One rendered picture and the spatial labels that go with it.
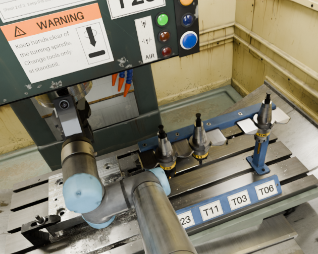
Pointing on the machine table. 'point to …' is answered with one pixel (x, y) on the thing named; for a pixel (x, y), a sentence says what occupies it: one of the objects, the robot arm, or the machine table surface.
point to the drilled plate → (115, 172)
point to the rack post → (259, 161)
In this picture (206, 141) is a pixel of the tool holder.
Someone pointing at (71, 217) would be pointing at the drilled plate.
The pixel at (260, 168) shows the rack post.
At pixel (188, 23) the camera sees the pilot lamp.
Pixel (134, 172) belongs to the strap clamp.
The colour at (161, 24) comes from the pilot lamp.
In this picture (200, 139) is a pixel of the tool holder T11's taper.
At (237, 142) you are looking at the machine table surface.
